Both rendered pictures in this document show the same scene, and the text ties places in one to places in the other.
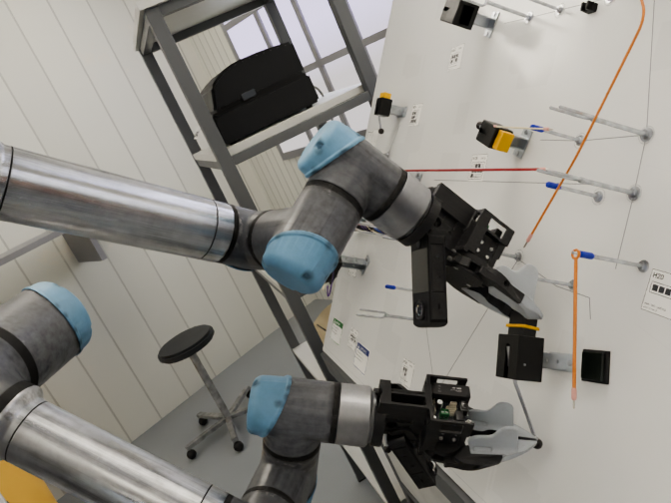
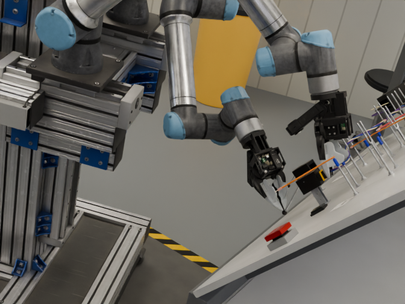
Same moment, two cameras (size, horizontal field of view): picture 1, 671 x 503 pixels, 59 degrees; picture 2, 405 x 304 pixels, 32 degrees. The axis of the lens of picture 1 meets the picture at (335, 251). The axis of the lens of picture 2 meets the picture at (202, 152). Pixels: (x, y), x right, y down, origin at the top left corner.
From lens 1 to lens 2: 1.29 m
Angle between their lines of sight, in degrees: 40
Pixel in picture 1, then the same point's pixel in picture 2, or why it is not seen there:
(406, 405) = (256, 143)
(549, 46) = not seen: outside the picture
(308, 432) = (229, 117)
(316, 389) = (245, 108)
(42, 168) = not seen: outside the picture
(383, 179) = (316, 67)
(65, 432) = (180, 38)
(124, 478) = (177, 67)
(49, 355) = (207, 11)
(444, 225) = (329, 107)
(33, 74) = not seen: outside the picture
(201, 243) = (259, 25)
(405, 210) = (314, 84)
